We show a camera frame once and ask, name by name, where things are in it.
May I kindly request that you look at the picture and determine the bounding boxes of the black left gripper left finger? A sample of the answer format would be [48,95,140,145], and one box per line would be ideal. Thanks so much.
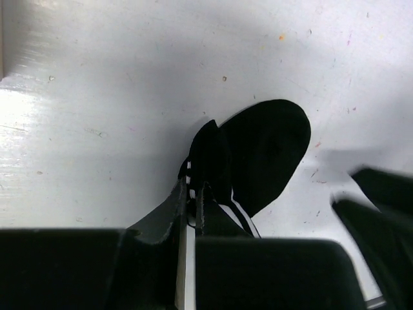
[1,180,186,309]

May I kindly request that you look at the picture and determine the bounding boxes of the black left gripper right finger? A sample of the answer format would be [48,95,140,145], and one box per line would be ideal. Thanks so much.
[195,184,366,309]

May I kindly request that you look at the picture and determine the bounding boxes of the black sock with white stripes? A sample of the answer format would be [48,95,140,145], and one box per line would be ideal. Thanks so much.
[178,99,311,238]

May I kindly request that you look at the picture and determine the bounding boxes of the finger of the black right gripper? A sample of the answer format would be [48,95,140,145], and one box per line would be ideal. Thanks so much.
[332,167,412,309]

